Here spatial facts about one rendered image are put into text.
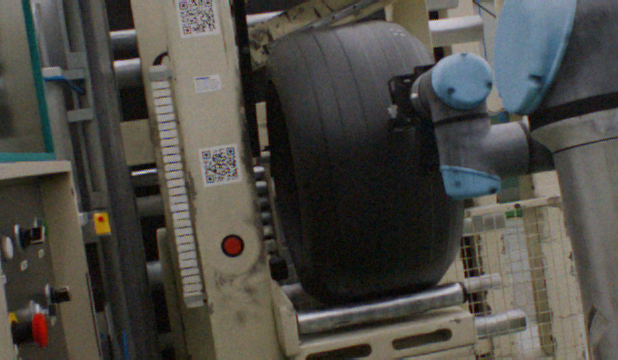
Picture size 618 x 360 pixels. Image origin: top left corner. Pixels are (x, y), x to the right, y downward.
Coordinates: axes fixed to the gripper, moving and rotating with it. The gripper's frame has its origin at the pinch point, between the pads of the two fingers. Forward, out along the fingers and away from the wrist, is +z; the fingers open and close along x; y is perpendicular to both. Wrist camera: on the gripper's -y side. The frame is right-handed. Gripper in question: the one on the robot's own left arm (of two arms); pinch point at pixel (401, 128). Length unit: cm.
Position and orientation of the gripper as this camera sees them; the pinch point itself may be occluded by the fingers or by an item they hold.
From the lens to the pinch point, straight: 137.4
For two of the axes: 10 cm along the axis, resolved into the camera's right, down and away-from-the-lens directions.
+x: -9.8, 1.5, -1.5
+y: -1.6, -9.9, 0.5
